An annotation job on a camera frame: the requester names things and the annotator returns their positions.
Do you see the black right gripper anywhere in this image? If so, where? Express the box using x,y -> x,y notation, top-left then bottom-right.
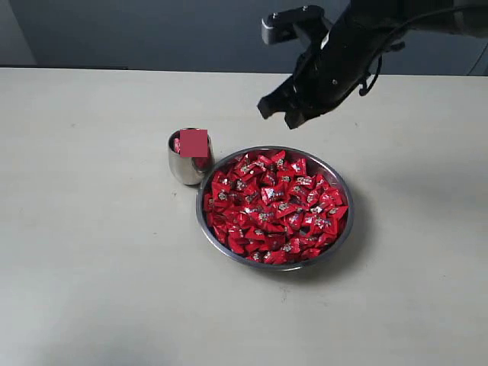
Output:
257,14 -> 393,130

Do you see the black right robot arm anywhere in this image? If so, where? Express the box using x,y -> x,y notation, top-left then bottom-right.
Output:
257,1 -> 487,130

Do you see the steel bowl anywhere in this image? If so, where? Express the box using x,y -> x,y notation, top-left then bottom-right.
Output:
195,146 -> 355,271

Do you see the pile of red candies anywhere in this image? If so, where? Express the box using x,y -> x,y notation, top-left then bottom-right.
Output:
203,149 -> 350,265

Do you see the stainless steel cup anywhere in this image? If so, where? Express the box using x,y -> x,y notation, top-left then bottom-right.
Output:
167,127 -> 214,185

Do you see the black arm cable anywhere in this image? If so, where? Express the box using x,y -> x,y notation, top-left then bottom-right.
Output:
354,3 -> 458,96

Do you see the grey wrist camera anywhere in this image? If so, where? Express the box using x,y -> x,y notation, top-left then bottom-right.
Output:
262,5 -> 333,47

